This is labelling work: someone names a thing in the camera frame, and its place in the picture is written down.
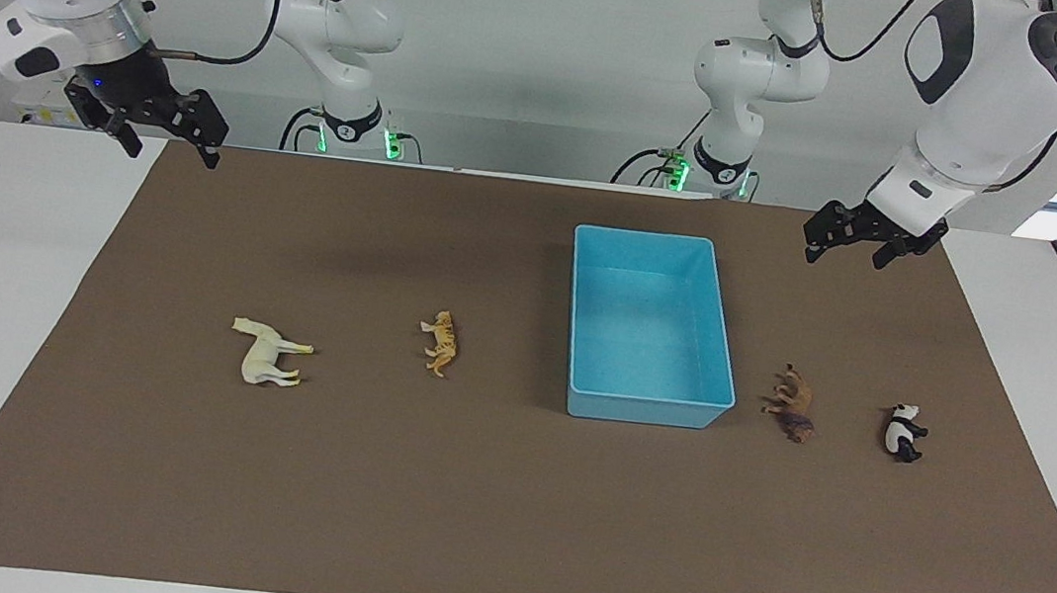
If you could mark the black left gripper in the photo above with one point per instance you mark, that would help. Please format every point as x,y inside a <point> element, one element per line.
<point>894,229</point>

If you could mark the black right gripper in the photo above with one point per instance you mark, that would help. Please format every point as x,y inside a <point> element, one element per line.
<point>129,87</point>

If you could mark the brown lion toy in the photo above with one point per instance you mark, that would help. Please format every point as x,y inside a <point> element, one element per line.
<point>795,404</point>

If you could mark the black white panda toy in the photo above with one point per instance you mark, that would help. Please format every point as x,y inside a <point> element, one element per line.
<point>901,433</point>

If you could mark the white horse toy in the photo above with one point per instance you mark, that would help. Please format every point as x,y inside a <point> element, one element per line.
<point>265,354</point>

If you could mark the orange tiger toy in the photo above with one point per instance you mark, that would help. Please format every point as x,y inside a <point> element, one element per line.
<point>442,344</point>

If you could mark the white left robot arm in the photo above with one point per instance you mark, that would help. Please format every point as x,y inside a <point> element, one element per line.
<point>979,99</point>

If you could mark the white background box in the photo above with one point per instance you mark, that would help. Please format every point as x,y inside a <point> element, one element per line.
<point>42,114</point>

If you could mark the light blue storage box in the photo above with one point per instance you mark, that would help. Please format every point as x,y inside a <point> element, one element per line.
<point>649,330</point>

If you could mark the brown table mat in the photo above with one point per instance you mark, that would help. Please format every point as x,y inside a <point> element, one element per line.
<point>485,501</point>

